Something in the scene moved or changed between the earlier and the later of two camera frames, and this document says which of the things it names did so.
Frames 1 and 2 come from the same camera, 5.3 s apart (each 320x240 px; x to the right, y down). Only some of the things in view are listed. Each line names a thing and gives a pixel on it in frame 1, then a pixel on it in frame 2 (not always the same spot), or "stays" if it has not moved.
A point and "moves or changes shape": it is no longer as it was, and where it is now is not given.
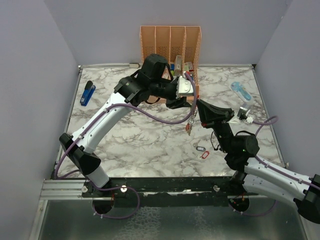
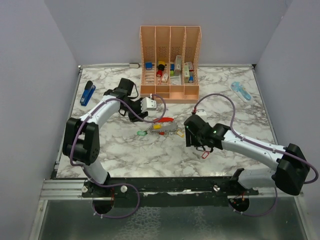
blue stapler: (89, 89) stays
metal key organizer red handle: (187, 127) moves or changes shape
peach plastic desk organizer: (180, 45) stays
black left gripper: (175, 103) to (140, 114)
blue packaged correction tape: (241, 91) stays
